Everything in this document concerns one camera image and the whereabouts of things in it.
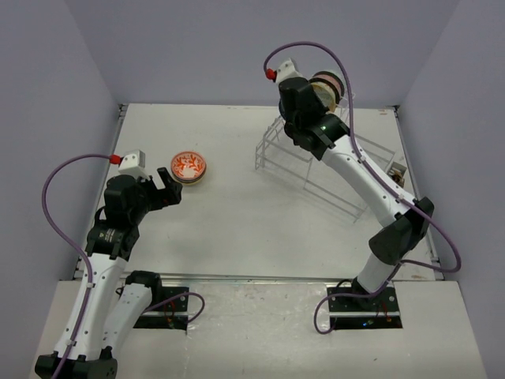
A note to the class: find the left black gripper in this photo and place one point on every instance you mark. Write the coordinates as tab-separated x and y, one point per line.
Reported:
173	188

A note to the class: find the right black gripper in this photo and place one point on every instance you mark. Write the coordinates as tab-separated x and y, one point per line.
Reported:
322	106

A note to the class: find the orange floral bowl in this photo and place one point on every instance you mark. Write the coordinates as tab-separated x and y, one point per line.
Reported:
188	159

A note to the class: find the yellow leaf pattern bowl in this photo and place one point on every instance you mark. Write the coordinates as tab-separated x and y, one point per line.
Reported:
328	96

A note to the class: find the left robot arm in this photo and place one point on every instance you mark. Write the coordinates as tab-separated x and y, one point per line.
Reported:
89	345

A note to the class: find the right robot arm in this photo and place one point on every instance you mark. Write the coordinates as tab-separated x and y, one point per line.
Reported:
313	128

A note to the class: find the black speckled bowl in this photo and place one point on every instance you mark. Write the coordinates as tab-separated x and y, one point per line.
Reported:
327	89

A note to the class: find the pink striped bowl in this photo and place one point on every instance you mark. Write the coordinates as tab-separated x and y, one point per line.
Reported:
328	78

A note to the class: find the pale green bowl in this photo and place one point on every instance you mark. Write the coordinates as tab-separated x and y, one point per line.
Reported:
341	80

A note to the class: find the white wire dish rack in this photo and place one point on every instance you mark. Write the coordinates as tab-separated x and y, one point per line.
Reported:
275	154

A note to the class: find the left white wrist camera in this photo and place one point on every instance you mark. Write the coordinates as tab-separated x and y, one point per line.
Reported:
133	164

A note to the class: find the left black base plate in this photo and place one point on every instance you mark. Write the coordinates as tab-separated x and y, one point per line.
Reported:
170	316

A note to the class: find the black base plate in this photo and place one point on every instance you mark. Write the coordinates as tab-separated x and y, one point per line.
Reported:
347	313
170	316

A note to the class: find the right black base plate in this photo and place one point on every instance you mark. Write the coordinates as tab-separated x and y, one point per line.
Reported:
347	313

